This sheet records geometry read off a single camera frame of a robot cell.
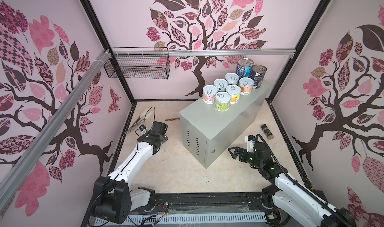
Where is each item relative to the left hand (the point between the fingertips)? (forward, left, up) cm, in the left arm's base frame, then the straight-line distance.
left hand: (156, 142), depth 85 cm
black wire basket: (+45, +14, +24) cm, 53 cm away
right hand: (-4, -44, 0) cm, 45 cm away
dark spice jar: (+11, -71, -6) cm, 72 cm away
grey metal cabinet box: (-8, -27, +24) cm, 37 cm away
